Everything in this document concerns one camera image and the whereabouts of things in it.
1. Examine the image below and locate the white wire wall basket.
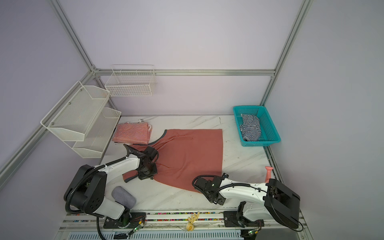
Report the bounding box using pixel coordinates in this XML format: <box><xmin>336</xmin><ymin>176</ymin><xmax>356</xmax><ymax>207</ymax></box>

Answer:
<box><xmin>105</xmin><ymin>65</ymin><xmax>157</xmax><ymax>97</ymax></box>

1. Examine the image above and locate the aluminium front rail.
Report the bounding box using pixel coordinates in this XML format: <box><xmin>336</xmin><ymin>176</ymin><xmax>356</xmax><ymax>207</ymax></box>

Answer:
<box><xmin>57</xmin><ymin>209</ymin><xmax>288</xmax><ymax>232</ymax></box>

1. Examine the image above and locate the grey felt pad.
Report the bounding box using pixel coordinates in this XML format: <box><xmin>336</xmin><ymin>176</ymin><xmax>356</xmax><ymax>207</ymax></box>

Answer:
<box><xmin>112</xmin><ymin>186</ymin><xmax>137</xmax><ymax>209</ymax></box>

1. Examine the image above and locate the pink watering can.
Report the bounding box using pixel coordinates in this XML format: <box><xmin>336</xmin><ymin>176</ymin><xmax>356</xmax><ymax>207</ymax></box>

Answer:
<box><xmin>265</xmin><ymin>166</ymin><xmax>274</xmax><ymax>183</ymax></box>

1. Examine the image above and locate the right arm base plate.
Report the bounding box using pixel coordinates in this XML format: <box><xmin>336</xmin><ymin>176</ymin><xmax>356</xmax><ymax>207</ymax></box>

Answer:
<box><xmin>223</xmin><ymin>211</ymin><xmax>265</xmax><ymax>228</ymax></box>

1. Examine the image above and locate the teal plastic basket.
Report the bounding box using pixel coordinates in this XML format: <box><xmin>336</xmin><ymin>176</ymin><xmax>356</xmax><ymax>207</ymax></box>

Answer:
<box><xmin>233</xmin><ymin>106</ymin><xmax>281</xmax><ymax>147</ymax></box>

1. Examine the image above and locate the white mesh lower shelf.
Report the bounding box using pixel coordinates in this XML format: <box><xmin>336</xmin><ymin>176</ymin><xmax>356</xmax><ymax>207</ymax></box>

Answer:
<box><xmin>72</xmin><ymin>108</ymin><xmax>121</xmax><ymax>159</ymax></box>

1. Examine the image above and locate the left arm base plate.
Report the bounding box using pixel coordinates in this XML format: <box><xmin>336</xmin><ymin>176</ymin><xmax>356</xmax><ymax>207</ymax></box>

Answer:
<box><xmin>103</xmin><ymin>212</ymin><xmax>147</xmax><ymax>229</ymax></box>

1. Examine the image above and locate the navy white striped top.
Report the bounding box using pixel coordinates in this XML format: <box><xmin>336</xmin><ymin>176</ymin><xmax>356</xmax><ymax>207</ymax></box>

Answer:
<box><xmin>240</xmin><ymin>114</ymin><xmax>262</xmax><ymax>142</ymax></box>

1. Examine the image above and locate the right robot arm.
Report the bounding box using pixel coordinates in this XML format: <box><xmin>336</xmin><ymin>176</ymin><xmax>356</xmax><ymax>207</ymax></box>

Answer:
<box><xmin>192</xmin><ymin>174</ymin><xmax>304</xmax><ymax>232</ymax></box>

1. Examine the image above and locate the red tank top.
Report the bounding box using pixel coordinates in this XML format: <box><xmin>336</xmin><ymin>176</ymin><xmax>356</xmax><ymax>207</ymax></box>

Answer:
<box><xmin>132</xmin><ymin>129</ymin><xmax>224</xmax><ymax>192</ymax></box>

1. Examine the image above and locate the red white striped folded top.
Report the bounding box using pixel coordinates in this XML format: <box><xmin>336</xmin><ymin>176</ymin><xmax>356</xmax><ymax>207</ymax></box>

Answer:
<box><xmin>112</xmin><ymin>122</ymin><xmax>153</xmax><ymax>145</ymax></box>

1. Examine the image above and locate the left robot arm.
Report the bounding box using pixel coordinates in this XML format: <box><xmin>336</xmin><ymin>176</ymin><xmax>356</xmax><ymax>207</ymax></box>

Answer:
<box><xmin>64</xmin><ymin>144</ymin><xmax>159</xmax><ymax>220</ymax></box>

